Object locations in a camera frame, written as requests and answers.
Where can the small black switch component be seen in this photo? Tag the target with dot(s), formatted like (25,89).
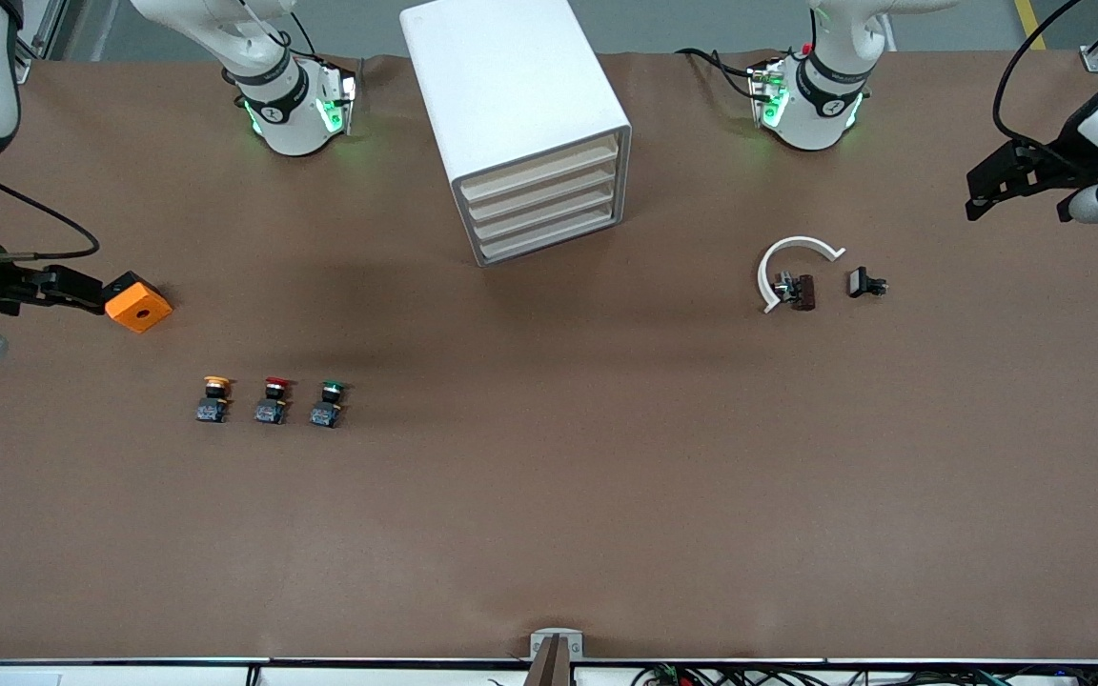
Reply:
(862,282)

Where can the red push button switch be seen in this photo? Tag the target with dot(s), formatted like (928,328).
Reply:
(274,400)

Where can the white table edge rail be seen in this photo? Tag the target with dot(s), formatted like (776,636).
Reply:
(130,675)

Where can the green push button switch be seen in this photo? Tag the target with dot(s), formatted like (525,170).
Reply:
(328,405)

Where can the metal table edge bracket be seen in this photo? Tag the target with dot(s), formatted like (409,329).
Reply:
(557,657)

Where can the dark brown switch component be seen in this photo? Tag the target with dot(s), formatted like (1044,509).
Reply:
(802,292)

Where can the brown table mat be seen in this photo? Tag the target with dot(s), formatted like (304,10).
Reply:
(549,495)

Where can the orange and black switch box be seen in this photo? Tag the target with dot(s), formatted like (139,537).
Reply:
(139,307)

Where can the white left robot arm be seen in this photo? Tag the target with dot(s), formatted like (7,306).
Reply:
(816,105)

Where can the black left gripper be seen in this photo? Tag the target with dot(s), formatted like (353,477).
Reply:
(1062,160)

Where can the yellow push button switch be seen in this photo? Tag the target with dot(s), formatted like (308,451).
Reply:
(213,400)

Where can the white curved plastic guard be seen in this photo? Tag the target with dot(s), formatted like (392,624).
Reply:
(797,242)

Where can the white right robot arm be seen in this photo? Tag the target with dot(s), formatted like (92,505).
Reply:
(282,114)

